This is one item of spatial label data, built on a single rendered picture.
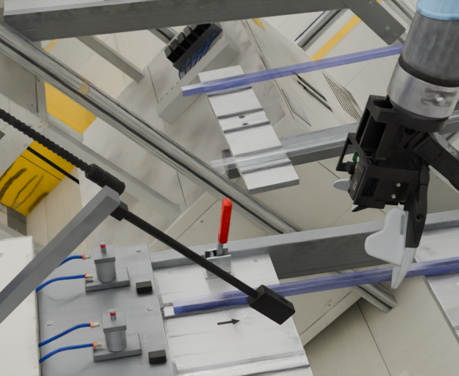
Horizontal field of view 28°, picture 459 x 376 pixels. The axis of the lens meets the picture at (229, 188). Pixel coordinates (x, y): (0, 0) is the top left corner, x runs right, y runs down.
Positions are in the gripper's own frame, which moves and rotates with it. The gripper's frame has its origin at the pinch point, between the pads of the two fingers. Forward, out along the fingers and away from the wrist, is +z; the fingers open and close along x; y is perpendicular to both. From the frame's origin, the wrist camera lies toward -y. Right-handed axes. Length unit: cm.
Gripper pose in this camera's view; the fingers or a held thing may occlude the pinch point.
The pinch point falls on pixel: (377, 249)
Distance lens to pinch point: 114.7
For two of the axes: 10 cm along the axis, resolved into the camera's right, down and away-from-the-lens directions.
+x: 2.0, 5.7, -7.9
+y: -9.5, -0.8, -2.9
